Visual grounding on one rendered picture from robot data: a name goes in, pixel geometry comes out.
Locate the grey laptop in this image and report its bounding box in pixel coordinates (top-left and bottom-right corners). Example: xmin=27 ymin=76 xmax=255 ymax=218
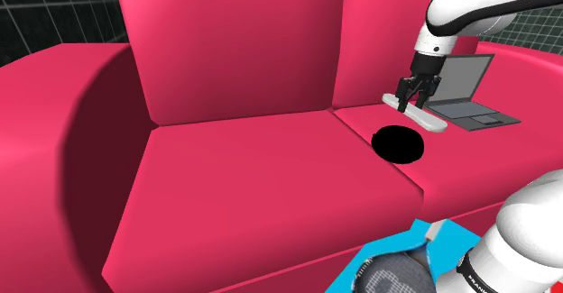
xmin=423 ymin=53 xmax=522 ymax=133

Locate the black round object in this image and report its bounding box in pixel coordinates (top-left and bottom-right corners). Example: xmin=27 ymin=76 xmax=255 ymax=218
xmin=371 ymin=124 xmax=426 ymax=165

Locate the white remote control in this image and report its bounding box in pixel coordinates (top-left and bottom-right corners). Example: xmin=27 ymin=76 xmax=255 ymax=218
xmin=381 ymin=92 xmax=449 ymax=134

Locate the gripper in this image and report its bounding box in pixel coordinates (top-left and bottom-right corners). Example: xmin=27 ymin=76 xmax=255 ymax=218
xmin=394 ymin=51 xmax=447 ymax=114

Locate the red sofa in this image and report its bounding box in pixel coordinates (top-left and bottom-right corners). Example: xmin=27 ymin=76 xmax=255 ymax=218
xmin=0 ymin=0 xmax=563 ymax=293

